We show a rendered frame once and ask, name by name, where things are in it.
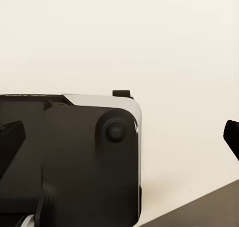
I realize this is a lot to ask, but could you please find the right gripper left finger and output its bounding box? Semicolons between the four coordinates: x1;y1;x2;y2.
0;120;26;180

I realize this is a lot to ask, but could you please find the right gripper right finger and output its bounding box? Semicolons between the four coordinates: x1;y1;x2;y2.
223;120;239;160

